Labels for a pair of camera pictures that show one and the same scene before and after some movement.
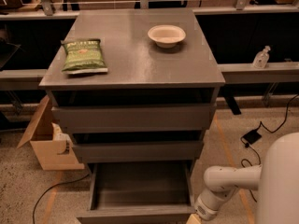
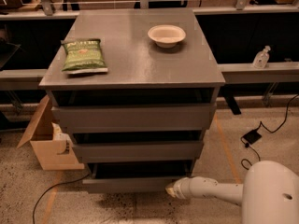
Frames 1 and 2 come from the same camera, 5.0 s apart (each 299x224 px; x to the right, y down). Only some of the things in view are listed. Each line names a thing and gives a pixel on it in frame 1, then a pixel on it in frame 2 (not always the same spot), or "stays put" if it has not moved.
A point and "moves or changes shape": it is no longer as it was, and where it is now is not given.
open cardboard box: x=50 y=145 stays put
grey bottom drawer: x=139 y=192 moves or changes shape
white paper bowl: x=166 y=35 stays put
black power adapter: x=252 y=136 stays put
